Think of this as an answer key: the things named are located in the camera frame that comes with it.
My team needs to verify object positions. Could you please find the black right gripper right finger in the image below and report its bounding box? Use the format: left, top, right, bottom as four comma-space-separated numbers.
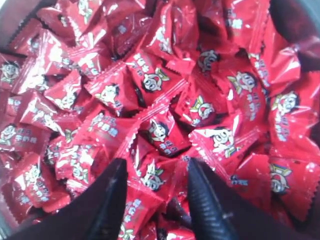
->
187, 158, 312, 240

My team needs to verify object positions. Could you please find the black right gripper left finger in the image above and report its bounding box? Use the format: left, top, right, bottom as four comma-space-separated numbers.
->
9, 158, 128, 240

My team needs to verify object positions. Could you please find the round stainless steel bowl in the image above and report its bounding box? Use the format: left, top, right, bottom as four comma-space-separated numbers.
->
0, 0, 48, 240

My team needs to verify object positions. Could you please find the red wrapped candy pile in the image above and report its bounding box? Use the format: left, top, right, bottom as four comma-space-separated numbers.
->
0, 0, 320, 240

